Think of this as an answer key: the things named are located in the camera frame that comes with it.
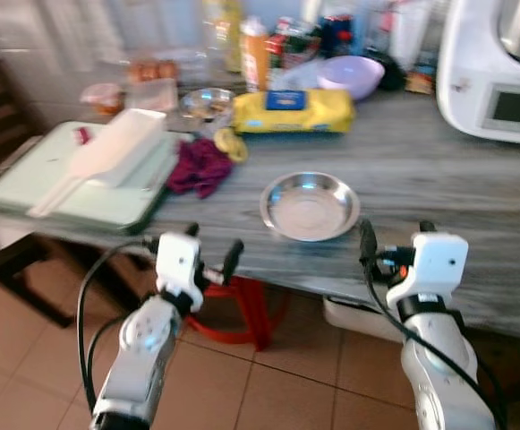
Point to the lilac plastic bowl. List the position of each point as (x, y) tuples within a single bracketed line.
[(351, 76)]

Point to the wide stainless steel bowl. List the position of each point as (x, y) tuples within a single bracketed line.
[(310, 208)]

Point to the clear container with eggs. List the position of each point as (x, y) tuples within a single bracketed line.
[(152, 85)]

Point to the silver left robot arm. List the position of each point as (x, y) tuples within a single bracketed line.
[(143, 349)]

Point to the white kitchen cooking machine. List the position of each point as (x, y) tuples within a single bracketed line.
[(470, 72)]

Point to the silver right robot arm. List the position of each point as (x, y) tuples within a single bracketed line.
[(434, 376)]

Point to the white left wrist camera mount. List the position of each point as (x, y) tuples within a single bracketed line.
[(177, 260)]

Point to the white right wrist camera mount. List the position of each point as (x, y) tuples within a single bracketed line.
[(439, 260)]

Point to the small steel bowl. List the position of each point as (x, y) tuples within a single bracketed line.
[(208, 103)]

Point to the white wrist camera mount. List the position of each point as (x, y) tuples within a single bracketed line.
[(439, 260), (177, 260)]

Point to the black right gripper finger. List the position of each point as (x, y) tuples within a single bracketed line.
[(427, 227), (368, 242)]

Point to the red plastic stool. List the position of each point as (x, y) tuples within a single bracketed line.
[(252, 309)]

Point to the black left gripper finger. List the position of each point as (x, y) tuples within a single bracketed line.
[(191, 230), (233, 258)]

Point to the yellow wet wipes pack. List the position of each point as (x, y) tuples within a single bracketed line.
[(318, 115)]

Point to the purple crumpled cloth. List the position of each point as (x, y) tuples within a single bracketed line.
[(199, 168)]

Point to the orange plastic bottle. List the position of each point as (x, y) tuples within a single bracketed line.
[(255, 55)]

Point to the pale green tray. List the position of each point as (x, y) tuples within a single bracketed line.
[(36, 193)]

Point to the small yellow roll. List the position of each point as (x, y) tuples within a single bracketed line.
[(233, 146)]

